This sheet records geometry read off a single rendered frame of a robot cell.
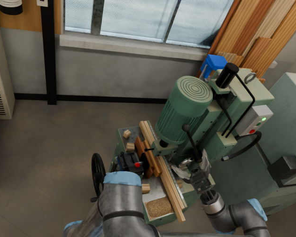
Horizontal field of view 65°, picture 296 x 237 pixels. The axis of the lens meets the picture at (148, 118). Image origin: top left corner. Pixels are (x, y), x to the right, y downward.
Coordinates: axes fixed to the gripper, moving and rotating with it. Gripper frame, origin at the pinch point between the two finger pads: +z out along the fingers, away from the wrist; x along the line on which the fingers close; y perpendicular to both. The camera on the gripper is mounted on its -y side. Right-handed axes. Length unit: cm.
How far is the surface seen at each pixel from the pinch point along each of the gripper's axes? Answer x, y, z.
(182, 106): -8.0, -3.1, 19.1
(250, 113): -35.1, -13.5, -0.6
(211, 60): -52, -102, 26
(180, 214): 18.0, -17.6, -33.2
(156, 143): 12.5, -32.2, 2.7
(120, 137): 33, -49, 13
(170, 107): -3.5, -8.5, 20.4
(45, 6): 43, -92, 123
